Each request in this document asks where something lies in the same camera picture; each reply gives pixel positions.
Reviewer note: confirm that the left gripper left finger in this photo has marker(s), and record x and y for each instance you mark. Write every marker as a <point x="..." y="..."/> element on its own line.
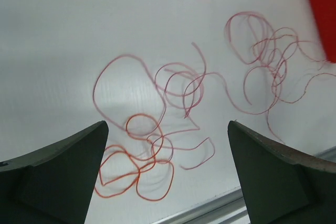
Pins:
<point x="53" y="184"/>

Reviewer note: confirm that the red plastic tray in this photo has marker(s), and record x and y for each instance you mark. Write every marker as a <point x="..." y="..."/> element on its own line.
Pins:
<point x="324" y="15"/>

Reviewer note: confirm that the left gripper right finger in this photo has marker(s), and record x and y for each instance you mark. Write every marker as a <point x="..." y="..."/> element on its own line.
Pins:
<point x="281" y="184"/>

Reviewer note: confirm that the aluminium mounting rail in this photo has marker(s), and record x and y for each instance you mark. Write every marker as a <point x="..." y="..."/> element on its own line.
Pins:
<point x="229" y="207"/>

